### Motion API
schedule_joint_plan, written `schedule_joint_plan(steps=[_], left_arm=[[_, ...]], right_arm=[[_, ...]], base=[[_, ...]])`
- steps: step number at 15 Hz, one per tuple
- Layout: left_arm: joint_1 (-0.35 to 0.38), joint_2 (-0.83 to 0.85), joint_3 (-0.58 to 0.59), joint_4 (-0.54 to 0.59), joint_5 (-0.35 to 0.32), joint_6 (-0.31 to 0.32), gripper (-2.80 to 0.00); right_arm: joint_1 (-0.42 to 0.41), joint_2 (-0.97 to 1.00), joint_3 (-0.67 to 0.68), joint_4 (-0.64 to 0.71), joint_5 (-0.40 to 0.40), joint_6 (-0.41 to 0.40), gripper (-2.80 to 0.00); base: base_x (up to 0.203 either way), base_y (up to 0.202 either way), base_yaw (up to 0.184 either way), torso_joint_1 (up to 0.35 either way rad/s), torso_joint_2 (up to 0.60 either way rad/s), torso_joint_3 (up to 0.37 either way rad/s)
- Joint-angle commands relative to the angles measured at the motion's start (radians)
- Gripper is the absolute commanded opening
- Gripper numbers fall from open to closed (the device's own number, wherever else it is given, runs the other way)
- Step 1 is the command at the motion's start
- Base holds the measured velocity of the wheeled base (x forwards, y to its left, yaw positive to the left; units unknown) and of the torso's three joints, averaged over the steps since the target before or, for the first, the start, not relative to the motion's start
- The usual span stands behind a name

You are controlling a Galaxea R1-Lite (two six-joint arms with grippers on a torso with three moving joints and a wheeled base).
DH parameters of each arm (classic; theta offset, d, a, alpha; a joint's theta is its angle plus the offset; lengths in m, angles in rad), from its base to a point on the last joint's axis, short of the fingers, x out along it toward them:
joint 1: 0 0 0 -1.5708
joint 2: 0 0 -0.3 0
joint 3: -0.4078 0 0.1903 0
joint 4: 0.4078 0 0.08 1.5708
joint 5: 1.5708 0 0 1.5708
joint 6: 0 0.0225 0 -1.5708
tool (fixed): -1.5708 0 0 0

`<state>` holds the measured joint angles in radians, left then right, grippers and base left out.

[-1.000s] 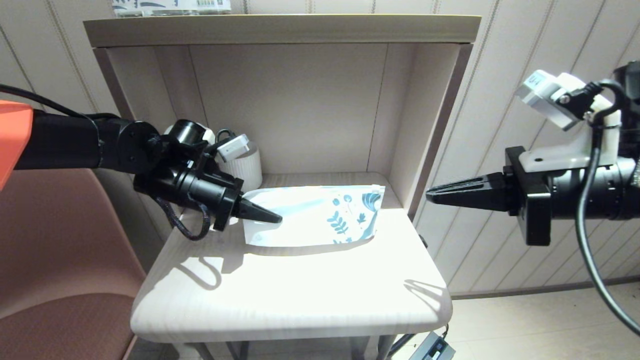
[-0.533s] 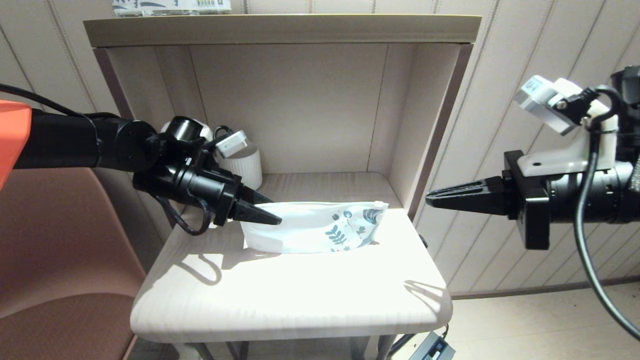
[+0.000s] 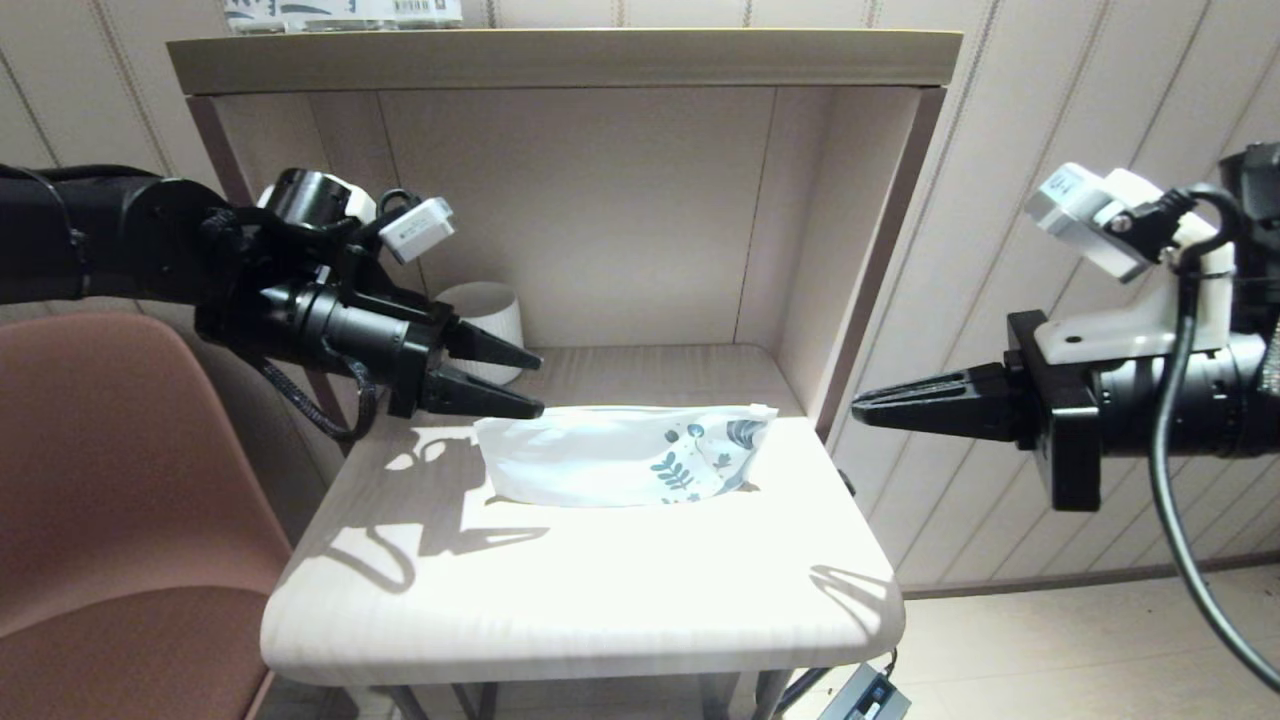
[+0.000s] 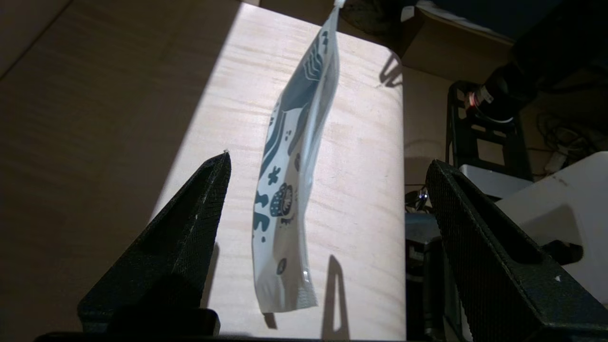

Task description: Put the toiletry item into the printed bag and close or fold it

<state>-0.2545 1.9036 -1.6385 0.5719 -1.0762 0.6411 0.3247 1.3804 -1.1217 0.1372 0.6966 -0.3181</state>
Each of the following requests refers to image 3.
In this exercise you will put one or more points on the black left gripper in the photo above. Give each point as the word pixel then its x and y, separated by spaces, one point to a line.
pixel 420 360

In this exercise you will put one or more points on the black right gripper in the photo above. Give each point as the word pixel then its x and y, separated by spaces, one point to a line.
pixel 1060 420

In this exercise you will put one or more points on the white floral plastic bag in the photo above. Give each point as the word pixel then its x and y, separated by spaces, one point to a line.
pixel 620 455

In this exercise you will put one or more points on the white ribbed ceramic mug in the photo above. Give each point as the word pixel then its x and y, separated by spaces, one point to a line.
pixel 490 310

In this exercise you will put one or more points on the light wooden desk with shelf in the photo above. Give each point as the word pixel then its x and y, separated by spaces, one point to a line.
pixel 600 200

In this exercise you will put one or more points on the patterned package with barcode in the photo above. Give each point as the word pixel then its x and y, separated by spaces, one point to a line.
pixel 340 10

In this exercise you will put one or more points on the reddish brown chair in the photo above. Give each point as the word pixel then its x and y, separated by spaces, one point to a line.
pixel 120 520

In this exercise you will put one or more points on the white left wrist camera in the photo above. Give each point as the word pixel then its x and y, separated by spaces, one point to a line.
pixel 415 228

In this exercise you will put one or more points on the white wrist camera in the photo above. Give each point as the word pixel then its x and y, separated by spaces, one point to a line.
pixel 1120 250
pixel 415 228

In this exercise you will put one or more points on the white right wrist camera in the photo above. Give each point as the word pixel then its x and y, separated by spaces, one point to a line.
pixel 1120 250

